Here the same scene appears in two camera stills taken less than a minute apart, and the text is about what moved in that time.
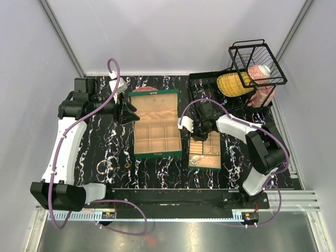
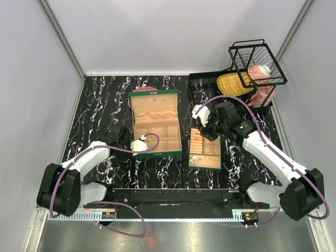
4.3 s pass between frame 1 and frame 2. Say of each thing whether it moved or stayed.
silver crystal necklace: stayed
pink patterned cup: stayed
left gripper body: moved
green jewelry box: stayed
